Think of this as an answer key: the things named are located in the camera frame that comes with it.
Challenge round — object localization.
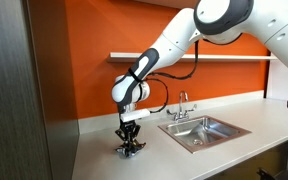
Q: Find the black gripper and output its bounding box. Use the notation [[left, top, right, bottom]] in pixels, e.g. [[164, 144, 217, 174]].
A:
[[115, 120, 146, 156]]

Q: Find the black orange snack bag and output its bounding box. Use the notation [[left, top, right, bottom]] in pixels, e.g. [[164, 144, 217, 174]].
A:
[[122, 144, 138, 158]]

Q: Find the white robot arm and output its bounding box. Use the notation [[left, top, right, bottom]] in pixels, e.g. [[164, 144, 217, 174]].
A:
[[112, 0, 288, 157]]

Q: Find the stainless steel sink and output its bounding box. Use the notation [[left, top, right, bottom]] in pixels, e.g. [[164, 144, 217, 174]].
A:
[[159, 115, 250, 154]]

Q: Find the chrome faucet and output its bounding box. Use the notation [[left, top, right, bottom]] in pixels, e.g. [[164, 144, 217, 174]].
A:
[[166, 90, 197, 122]]

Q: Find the dark tall cabinet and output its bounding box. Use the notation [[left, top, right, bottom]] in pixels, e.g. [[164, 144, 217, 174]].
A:
[[0, 0, 79, 180]]

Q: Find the black chair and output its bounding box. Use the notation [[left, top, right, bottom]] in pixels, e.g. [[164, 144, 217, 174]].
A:
[[256, 161, 288, 180]]

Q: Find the white panel board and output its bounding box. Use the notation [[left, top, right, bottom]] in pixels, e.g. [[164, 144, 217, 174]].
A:
[[266, 54, 288, 101]]

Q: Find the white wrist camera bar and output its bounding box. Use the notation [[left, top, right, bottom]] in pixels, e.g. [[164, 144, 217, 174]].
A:
[[120, 109, 150, 122]]

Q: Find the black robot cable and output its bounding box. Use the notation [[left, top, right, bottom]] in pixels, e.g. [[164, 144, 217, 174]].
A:
[[130, 33, 288, 121]]

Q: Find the white wall shelf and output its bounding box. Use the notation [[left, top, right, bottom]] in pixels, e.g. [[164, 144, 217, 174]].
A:
[[107, 52, 277, 63]]

